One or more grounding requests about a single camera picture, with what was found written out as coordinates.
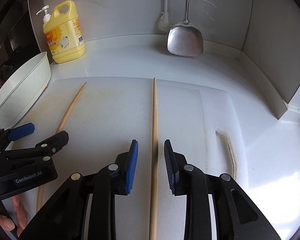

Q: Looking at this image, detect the person's left hand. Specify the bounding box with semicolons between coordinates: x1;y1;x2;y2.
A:
0;195;29;238

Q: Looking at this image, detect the white round basin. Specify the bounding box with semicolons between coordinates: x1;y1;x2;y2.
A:
0;52;51;129

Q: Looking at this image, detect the white plastic cutting board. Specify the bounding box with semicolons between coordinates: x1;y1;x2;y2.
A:
13;77;249;239

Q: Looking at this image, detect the yellow dish detergent bottle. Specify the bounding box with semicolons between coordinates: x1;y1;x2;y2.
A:
37;0;85;64

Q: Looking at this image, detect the steel spatula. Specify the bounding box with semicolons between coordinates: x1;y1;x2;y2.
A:
167;0;204;57

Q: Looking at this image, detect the white dish brush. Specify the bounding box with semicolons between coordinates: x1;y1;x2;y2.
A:
157;0;171;32

